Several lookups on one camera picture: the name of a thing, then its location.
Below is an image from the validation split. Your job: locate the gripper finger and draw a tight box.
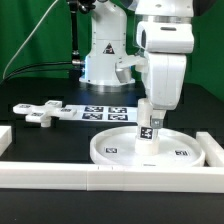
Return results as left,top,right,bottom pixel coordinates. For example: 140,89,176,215
150,110,166,129

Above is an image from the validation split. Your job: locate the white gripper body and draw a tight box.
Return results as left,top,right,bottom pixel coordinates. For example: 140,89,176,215
115,52,187,110

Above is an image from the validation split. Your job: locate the white round table top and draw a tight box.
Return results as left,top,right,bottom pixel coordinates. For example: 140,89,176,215
90,126,205,167

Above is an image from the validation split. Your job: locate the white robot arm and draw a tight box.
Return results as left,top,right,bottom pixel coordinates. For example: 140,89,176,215
80,0,194,129

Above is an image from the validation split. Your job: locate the white right fence bar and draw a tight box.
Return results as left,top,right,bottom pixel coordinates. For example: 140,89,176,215
196,132,224,167

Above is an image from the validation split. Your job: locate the white fence bar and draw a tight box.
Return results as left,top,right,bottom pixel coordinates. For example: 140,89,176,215
0,126,12,156
196,132,224,167
0,162,224,193

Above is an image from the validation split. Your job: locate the white marker sheet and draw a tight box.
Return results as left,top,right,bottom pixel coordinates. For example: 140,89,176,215
65,105,137,123

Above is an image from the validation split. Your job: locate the white cross-shaped table base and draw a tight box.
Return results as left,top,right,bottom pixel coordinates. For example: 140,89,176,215
13,100,77,128

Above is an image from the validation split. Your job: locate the white front fence bar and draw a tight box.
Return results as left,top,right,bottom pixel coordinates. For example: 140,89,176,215
0,162,224,193

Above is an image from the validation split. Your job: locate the white left fence bar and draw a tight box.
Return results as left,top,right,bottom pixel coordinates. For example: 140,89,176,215
0,126,12,156

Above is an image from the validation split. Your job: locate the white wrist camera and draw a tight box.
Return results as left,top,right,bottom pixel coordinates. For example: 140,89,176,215
136,21,194,53

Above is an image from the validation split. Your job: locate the black cable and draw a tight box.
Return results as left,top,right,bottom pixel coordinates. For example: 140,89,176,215
0,60,74,84

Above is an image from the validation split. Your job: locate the black camera stand pole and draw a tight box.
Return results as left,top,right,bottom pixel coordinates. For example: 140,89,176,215
66,0,82,82

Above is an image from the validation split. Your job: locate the grey cable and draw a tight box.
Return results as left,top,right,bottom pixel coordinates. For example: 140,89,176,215
1,0,60,80

